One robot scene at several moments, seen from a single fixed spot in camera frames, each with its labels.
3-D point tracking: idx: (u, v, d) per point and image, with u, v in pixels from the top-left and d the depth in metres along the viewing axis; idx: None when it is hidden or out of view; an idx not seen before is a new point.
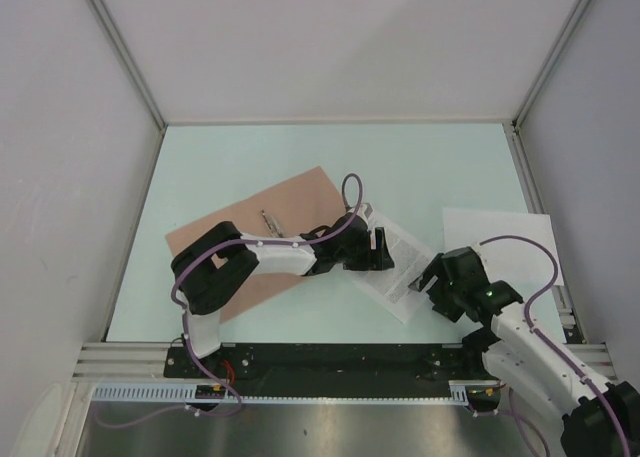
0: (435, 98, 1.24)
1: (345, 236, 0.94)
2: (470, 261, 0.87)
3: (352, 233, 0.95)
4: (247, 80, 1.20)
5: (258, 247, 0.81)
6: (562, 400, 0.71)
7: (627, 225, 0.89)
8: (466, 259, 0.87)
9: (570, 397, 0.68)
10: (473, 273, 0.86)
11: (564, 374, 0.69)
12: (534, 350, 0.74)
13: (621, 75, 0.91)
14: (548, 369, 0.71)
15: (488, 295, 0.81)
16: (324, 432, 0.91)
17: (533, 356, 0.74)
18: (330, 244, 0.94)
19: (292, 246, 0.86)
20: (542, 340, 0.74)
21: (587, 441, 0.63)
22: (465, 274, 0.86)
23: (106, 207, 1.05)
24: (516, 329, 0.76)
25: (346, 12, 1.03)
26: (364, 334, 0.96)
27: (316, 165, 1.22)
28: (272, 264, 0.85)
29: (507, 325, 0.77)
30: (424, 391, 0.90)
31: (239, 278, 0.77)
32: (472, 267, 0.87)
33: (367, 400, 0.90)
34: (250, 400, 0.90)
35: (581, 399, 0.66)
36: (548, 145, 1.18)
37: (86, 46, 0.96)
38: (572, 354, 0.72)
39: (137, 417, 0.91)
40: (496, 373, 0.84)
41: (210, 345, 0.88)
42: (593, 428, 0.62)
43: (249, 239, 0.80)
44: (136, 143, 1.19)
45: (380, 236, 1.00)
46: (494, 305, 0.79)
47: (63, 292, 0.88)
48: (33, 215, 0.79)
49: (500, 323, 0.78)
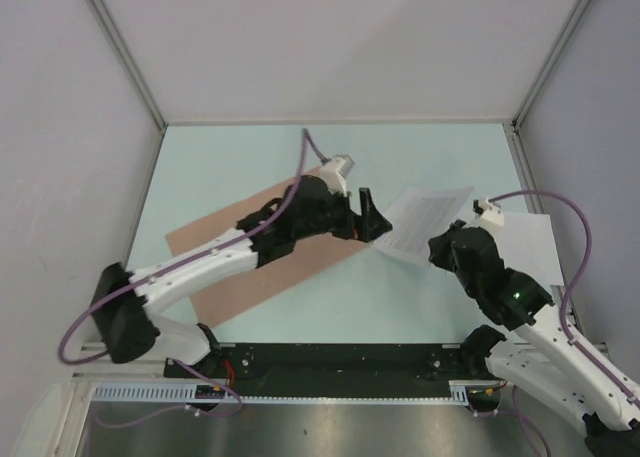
0: (435, 97, 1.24)
1: (296, 207, 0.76)
2: (491, 249, 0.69)
3: (311, 204, 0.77)
4: (247, 81, 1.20)
5: (151, 284, 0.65)
6: (600, 414, 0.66)
7: (628, 225, 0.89)
8: (486, 250, 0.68)
9: (617, 418, 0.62)
10: (493, 265, 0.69)
11: (610, 393, 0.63)
12: (574, 363, 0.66)
13: (622, 75, 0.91)
14: (590, 385, 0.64)
15: (514, 297, 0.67)
16: (324, 432, 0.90)
17: (571, 369, 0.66)
18: (284, 220, 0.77)
19: (209, 253, 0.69)
20: (584, 355, 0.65)
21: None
22: (486, 267, 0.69)
23: (105, 207, 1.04)
24: (553, 342, 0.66)
25: (346, 12, 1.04)
26: (365, 335, 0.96)
27: (317, 164, 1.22)
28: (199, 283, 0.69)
29: (543, 337, 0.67)
30: (424, 390, 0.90)
31: (136, 325, 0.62)
32: (492, 257, 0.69)
33: (368, 400, 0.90)
34: (250, 400, 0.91)
35: (632, 423, 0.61)
36: (549, 145, 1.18)
37: (86, 45, 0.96)
38: (613, 366, 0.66)
39: (136, 417, 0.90)
40: (502, 375, 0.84)
41: (196, 352, 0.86)
42: None
43: (138, 279, 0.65)
44: (135, 142, 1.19)
45: (365, 199, 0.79)
46: (522, 309, 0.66)
47: (62, 292, 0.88)
48: (33, 215, 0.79)
49: (534, 333, 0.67)
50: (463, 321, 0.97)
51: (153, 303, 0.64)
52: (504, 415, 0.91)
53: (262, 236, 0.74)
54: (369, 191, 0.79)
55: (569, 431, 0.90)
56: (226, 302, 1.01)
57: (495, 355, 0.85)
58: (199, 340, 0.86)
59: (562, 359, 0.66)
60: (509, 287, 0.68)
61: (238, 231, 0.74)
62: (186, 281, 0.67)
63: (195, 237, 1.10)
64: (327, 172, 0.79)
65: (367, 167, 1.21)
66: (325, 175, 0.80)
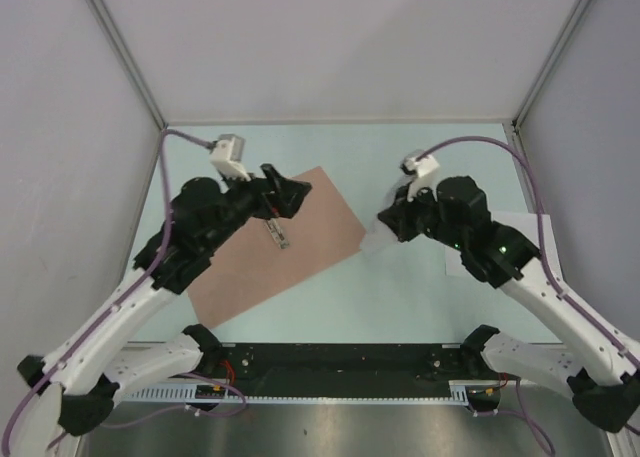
0: (435, 97, 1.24)
1: (192, 223, 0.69)
2: (481, 203, 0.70)
3: (209, 213, 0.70)
4: (247, 81, 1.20)
5: (63, 371, 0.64)
6: (591, 372, 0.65)
7: (627, 226, 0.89)
8: (476, 203, 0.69)
9: (607, 373, 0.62)
10: (483, 218, 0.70)
11: (601, 347, 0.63)
12: (563, 319, 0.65)
13: (621, 76, 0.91)
14: (581, 341, 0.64)
15: (501, 252, 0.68)
16: (325, 432, 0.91)
17: (562, 325, 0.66)
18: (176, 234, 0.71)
19: (110, 315, 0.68)
20: (575, 309, 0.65)
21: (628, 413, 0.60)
22: (475, 221, 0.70)
23: (106, 207, 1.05)
24: (542, 295, 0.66)
25: (345, 13, 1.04)
26: (365, 335, 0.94)
27: (316, 165, 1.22)
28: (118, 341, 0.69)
29: (531, 291, 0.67)
30: (424, 390, 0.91)
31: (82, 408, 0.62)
32: (481, 211, 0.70)
33: (367, 400, 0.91)
34: (253, 400, 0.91)
35: (623, 376, 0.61)
36: (549, 144, 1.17)
37: (86, 47, 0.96)
38: (604, 320, 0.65)
39: (138, 417, 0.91)
40: (502, 367, 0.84)
41: (181, 364, 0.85)
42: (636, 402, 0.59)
43: (49, 368, 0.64)
44: (136, 143, 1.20)
45: (271, 177, 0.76)
46: (509, 265, 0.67)
47: (63, 291, 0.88)
48: (34, 216, 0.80)
49: (522, 287, 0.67)
50: (464, 320, 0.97)
51: (73, 387, 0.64)
52: (504, 414, 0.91)
53: (164, 263, 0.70)
54: (271, 166, 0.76)
55: (570, 430, 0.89)
56: (227, 302, 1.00)
57: (489, 347, 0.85)
58: (178, 353, 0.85)
59: (552, 314, 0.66)
60: (497, 243, 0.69)
61: (139, 271, 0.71)
62: (99, 352, 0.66)
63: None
64: (221, 161, 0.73)
65: (367, 167, 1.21)
66: (217, 163, 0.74)
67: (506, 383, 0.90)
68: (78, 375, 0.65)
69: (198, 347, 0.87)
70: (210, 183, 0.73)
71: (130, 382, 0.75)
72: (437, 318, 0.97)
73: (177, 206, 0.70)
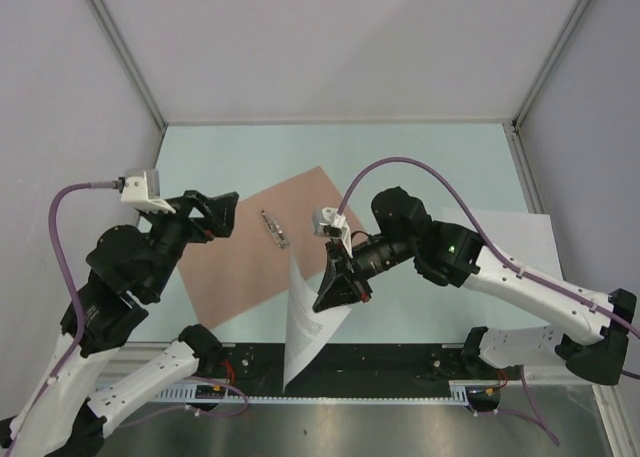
0: (435, 97, 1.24)
1: (115, 277, 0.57)
2: (419, 207, 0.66)
3: (135, 264, 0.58)
4: (247, 81, 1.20)
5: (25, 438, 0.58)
6: (572, 335, 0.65)
7: (628, 225, 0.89)
8: (414, 210, 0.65)
9: (587, 332, 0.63)
10: (425, 224, 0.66)
11: (574, 311, 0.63)
12: (533, 297, 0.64)
13: (621, 74, 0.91)
14: (558, 312, 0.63)
15: (451, 252, 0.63)
16: (324, 431, 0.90)
17: (533, 303, 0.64)
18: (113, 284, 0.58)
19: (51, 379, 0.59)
20: (538, 282, 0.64)
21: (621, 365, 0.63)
22: (419, 230, 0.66)
23: (105, 207, 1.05)
24: (504, 281, 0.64)
25: (345, 12, 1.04)
26: (365, 334, 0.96)
27: (316, 165, 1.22)
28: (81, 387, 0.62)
29: (492, 280, 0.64)
30: (423, 390, 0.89)
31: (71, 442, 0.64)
32: (419, 216, 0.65)
33: (368, 400, 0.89)
34: (254, 400, 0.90)
35: (602, 331, 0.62)
36: (549, 145, 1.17)
37: (86, 46, 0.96)
38: (564, 281, 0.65)
39: (137, 417, 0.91)
40: (501, 362, 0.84)
41: (177, 375, 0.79)
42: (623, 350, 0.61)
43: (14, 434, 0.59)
44: (135, 143, 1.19)
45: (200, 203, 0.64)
46: (462, 262, 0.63)
47: (62, 291, 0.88)
48: (34, 214, 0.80)
49: (482, 279, 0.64)
50: (464, 320, 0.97)
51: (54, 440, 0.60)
52: (503, 415, 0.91)
53: (90, 323, 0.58)
54: (198, 191, 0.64)
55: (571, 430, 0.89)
56: (227, 301, 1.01)
57: (486, 349, 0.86)
58: (171, 366, 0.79)
59: (519, 295, 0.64)
60: (447, 240, 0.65)
61: (67, 338, 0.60)
62: (62, 409, 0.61)
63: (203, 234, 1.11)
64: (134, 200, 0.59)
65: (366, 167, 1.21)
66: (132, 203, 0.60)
67: (506, 383, 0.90)
68: (47, 434, 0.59)
69: (193, 354, 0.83)
70: (130, 230, 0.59)
71: (119, 412, 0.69)
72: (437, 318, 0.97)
73: (92, 262, 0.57)
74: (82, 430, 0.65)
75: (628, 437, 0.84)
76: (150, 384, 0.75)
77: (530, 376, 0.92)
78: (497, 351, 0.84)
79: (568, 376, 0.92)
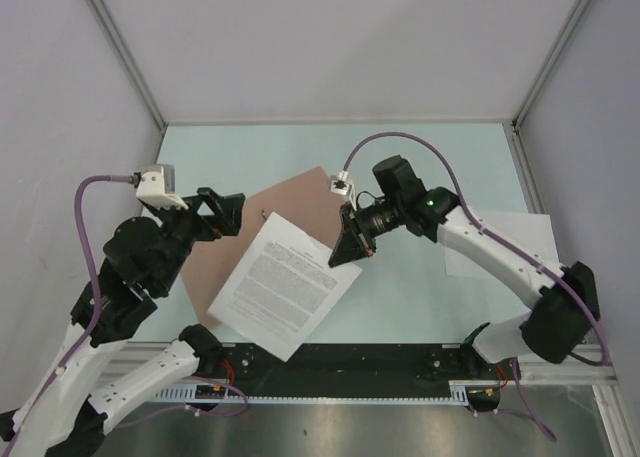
0: (434, 97, 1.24)
1: (130, 268, 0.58)
2: (407, 169, 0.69)
3: (150, 254, 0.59)
4: (247, 80, 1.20)
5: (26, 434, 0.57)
6: (522, 296, 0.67)
7: (627, 225, 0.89)
8: (402, 169, 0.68)
9: (530, 290, 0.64)
10: (411, 184, 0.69)
11: (521, 268, 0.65)
12: (485, 251, 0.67)
13: (621, 74, 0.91)
14: (506, 269, 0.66)
15: (428, 206, 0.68)
16: (324, 432, 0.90)
17: (486, 258, 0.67)
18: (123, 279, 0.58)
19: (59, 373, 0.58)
20: (495, 239, 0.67)
21: (572, 337, 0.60)
22: (405, 187, 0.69)
23: (105, 207, 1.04)
24: (465, 234, 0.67)
25: (345, 12, 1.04)
26: (366, 334, 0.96)
27: (316, 165, 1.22)
28: (86, 382, 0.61)
29: (456, 232, 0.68)
30: (423, 390, 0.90)
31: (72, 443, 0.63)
32: (408, 177, 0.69)
33: (368, 400, 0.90)
34: (254, 400, 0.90)
35: (542, 290, 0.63)
36: (549, 145, 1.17)
37: (86, 45, 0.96)
38: (522, 245, 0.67)
39: (137, 417, 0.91)
40: (488, 351, 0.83)
41: (177, 373, 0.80)
42: (562, 313, 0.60)
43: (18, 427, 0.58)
44: (135, 143, 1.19)
45: (211, 200, 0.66)
46: (438, 216, 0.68)
47: (63, 292, 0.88)
48: (33, 214, 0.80)
49: (449, 231, 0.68)
50: (465, 320, 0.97)
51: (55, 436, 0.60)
52: (505, 414, 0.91)
53: (103, 313, 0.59)
54: (210, 189, 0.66)
55: (571, 431, 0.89)
56: None
57: (479, 344, 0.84)
58: (172, 365, 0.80)
59: (476, 249, 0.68)
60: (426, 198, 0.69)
61: (78, 328, 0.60)
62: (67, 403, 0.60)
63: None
64: (151, 196, 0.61)
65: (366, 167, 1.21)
66: (149, 198, 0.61)
67: (506, 383, 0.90)
68: (48, 429, 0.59)
69: (194, 353, 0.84)
70: (146, 222, 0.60)
71: (120, 409, 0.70)
72: (436, 318, 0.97)
73: (108, 250, 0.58)
74: (84, 425, 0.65)
75: (628, 437, 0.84)
76: (152, 380, 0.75)
77: (530, 376, 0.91)
78: (484, 342, 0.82)
79: (567, 376, 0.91)
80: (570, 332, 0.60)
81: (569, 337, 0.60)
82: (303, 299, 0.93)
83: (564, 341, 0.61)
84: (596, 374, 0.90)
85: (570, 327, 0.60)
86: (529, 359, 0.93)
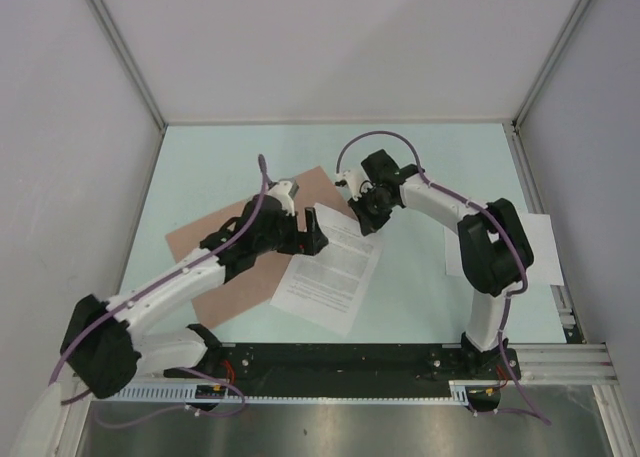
0: (434, 97, 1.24)
1: (260, 221, 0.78)
2: (381, 157, 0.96)
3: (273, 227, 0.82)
4: (247, 81, 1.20)
5: (130, 310, 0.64)
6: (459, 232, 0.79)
7: (627, 226, 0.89)
8: (378, 158, 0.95)
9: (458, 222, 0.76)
10: (386, 166, 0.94)
11: (452, 206, 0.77)
12: (430, 196, 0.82)
13: (621, 75, 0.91)
14: (442, 208, 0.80)
15: (396, 175, 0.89)
16: (324, 432, 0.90)
17: (431, 204, 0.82)
18: (244, 236, 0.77)
19: (180, 274, 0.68)
20: (438, 190, 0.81)
21: (487, 256, 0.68)
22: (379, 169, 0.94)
23: (106, 206, 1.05)
24: (417, 190, 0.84)
25: (345, 12, 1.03)
26: (366, 334, 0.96)
27: (316, 164, 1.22)
28: (175, 302, 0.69)
29: (411, 189, 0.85)
30: (424, 391, 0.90)
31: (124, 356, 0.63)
32: (384, 162, 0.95)
33: (368, 400, 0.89)
34: (252, 400, 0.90)
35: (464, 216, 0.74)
36: (548, 144, 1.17)
37: (86, 46, 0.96)
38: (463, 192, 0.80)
39: (136, 417, 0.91)
40: (478, 334, 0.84)
41: (186, 353, 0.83)
42: (479, 233, 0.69)
43: (115, 306, 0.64)
44: (135, 143, 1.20)
45: (311, 218, 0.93)
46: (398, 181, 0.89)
47: (63, 292, 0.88)
48: (33, 216, 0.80)
49: (407, 190, 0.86)
50: (465, 320, 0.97)
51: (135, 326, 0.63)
52: (505, 414, 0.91)
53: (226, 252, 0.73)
54: (314, 210, 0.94)
55: (570, 432, 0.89)
56: (227, 302, 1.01)
57: (471, 333, 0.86)
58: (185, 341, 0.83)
59: (426, 200, 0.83)
60: (393, 173, 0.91)
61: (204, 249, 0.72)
62: (164, 301, 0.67)
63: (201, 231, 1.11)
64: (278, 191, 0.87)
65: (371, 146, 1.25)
66: (278, 196, 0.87)
67: (506, 383, 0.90)
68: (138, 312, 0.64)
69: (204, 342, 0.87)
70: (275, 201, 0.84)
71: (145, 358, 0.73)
72: (436, 317, 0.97)
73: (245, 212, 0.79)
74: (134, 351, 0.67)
75: (628, 437, 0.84)
76: (167, 348, 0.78)
77: (530, 376, 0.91)
78: (472, 328, 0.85)
79: (569, 376, 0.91)
80: (484, 251, 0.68)
81: (484, 256, 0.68)
82: (350, 267, 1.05)
83: (479, 260, 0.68)
84: (597, 374, 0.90)
85: (485, 247, 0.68)
86: (529, 359, 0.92)
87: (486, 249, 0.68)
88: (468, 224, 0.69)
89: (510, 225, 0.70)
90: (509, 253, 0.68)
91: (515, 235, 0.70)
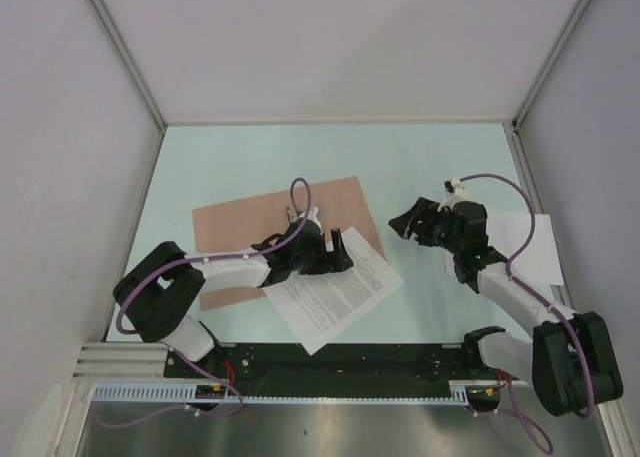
0: (434, 99, 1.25)
1: (299, 241, 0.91)
2: (479, 223, 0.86)
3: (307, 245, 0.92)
4: (248, 81, 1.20)
5: (204, 264, 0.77)
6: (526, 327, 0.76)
7: (628, 226, 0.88)
8: (476, 223, 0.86)
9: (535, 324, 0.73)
10: (477, 236, 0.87)
11: (532, 306, 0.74)
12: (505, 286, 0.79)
13: (622, 75, 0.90)
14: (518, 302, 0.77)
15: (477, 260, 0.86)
16: (324, 432, 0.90)
17: (505, 295, 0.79)
18: (284, 252, 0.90)
19: (242, 257, 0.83)
20: (521, 286, 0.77)
21: (559, 377, 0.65)
22: (469, 236, 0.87)
23: (107, 206, 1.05)
24: (497, 279, 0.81)
25: (347, 12, 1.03)
26: (367, 335, 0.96)
27: (337, 162, 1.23)
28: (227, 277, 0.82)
29: (489, 276, 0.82)
30: (423, 391, 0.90)
31: (188, 298, 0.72)
32: (479, 228, 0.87)
33: (368, 400, 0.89)
34: (250, 400, 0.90)
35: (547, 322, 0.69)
36: (548, 144, 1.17)
37: (86, 44, 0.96)
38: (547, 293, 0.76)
39: (137, 417, 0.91)
40: (496, 355, 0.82)
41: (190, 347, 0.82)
42: (553, 348, 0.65)
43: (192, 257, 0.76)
44: (136, 143, 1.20)
45: (337, 238, 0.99)
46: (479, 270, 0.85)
47: (63, 292, 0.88)
48: (33, 215, 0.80)
49: (483, 277, 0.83)
50: (464, 320, 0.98)
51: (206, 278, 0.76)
52: (503, 414, 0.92)
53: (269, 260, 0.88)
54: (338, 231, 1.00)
55: (570, 432, 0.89)
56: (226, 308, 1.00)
57: (484, 342, 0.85)
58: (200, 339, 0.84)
59: (500, 289, 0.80)
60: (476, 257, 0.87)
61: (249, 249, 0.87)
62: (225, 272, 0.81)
63: (206, 234, 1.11)
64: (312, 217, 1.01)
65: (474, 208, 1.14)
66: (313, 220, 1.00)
67: (506, 383, 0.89)
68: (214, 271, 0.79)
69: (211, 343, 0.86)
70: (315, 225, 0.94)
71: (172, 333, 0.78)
72: (437, 319, 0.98)
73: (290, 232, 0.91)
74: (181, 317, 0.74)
75: (628, 438, 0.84)
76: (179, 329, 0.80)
77: None
78: (489, 342, 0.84)
79: None
80: (558, 370, 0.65)
81: (554, 373, 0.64)
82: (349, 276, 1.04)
83: (550, 378, 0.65)
84: None
85: (560, 369, 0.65)
86: None
87: (561, 367, 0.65)
88: (546, 332, 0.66)
89: (598, 352, 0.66)
90: (584, 383, 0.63)
91: (604, 361, 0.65)
